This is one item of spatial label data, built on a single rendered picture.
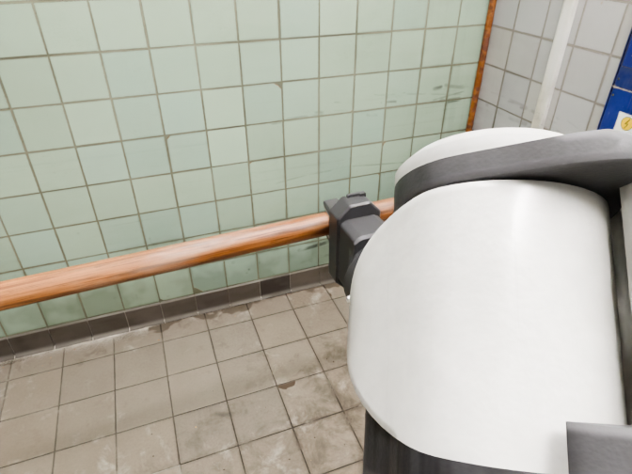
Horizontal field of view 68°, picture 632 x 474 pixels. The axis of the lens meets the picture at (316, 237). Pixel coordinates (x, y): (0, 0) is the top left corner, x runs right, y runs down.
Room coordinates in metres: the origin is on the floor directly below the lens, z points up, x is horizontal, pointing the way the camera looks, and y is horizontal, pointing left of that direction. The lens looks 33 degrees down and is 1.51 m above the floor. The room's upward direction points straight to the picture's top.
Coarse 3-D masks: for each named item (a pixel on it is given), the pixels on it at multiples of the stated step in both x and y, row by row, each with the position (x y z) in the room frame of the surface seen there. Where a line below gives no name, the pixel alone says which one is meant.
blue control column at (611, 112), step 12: (624, 48) 1.50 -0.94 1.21; (624, 72) 1.48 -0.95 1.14; (612, 84) 1.50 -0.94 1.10; (624, 84) 1.47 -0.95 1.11; (612, 96) 1.49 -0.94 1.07; (624, 96) 1.45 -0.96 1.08; (612, 108) 1.48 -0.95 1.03; (624, 108) 1.44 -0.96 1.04; (600, 120) 1.50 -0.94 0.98; (612, 120) 1.46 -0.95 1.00
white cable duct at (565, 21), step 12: (564, 0) 1.78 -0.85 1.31; (576, 0) 1.74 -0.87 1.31; (564, 12) 1.77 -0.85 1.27; (564, 24) 1.75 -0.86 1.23; (564, 36) 1.74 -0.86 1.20; (552, 48) 1.78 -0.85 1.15; (564, 48) 1.74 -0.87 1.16; (552, 60) 1.76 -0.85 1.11; (552, 72) 1.75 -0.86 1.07; (552, 84) 1.74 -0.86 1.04; (540, 96) 1.77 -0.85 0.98; (540, 108) 1.76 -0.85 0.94; (540, 120) 1.75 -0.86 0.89
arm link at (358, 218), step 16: (336, 208) 0.46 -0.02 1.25; (352, 208) 0.45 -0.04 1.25; (368, 208) 0.46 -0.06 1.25; (336, 224) 0.45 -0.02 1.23; (352, 224) 0.44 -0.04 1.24; (368, 224) 0.44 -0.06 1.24; (336, 240) 0.45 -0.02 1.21; (352, 240) 0.42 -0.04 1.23; (368, 240) 0.42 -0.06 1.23; (336, 256) 0.45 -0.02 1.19; (352, 256) 0.41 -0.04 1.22; (336, 272) 0.45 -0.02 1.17; (352, 272) 0.38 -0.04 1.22
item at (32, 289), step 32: (288, 224) 0.49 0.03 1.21; (320, 224) 0.50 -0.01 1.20; (128, 256) 0.42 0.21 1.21; (160, 256) 0.42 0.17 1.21; (192, 256) 0.43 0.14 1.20; (224, 256) 0.45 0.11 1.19; (0, 288) 0.37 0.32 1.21; (32, 288) 0.37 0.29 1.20; (64, 288) 0.38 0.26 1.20; (96, 288) 0.39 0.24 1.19
